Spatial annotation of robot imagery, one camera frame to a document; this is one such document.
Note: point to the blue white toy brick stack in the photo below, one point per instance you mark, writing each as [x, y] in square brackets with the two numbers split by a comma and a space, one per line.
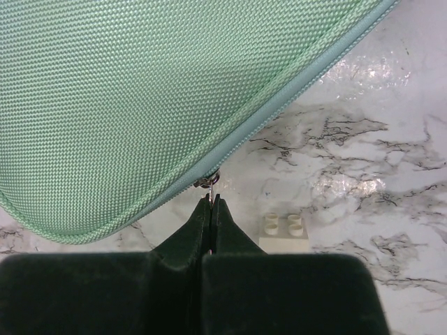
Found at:
[283, 235]

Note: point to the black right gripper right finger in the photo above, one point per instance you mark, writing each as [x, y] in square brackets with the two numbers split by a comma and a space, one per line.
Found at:
[247, 291]

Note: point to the green medicine kit case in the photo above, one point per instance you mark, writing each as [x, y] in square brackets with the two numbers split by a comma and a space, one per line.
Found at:
[111, 108]

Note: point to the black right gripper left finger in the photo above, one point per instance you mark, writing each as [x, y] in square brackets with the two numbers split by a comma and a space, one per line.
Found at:
[145, 292]

